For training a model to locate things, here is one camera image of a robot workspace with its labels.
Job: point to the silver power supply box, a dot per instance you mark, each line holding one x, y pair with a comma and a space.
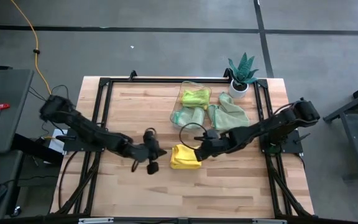
56, 144

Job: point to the lime green microfiber towel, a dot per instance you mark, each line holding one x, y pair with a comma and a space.
196, 98

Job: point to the potted succulent white pot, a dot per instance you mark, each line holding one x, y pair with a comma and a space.
242, 74

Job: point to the clear plastic bin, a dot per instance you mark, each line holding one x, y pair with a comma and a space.
177, 105

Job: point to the black operator desk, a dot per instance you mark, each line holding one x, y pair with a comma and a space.
33, 183

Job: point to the dark grey side table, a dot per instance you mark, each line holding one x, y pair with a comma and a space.
8, 93

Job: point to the silver metal bracket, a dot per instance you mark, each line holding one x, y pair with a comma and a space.
269, 221
95, 221

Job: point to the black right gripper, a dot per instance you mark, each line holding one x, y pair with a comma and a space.
216, 144

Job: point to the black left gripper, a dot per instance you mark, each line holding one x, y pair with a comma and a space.
146, 152

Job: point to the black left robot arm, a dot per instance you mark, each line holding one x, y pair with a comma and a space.
89, 132

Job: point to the yellow microfiber towel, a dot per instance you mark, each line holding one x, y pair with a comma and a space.
183, 157

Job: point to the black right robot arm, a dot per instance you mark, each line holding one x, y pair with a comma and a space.
269, 127

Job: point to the black aluminium frame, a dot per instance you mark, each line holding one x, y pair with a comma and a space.
135, 80

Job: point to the pale green microfiber towel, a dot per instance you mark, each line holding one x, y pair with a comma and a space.
228, 116
188, 116

